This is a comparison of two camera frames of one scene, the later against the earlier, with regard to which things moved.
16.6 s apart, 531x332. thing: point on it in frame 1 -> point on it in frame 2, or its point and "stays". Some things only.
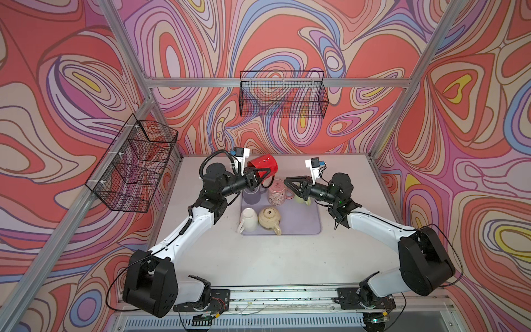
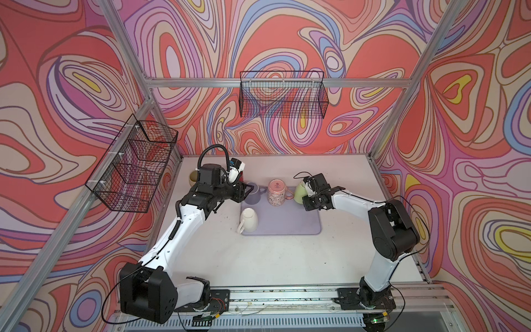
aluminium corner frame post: [449, 12] stays
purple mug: [253, 197] stays
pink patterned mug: [278, 191] stays
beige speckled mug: [269, 218] -> [193, 178]
